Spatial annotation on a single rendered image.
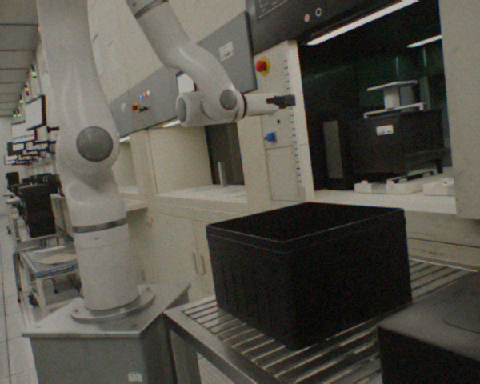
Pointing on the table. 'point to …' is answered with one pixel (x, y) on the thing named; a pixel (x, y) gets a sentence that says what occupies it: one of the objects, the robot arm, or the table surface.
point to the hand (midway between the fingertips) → (284, 102)
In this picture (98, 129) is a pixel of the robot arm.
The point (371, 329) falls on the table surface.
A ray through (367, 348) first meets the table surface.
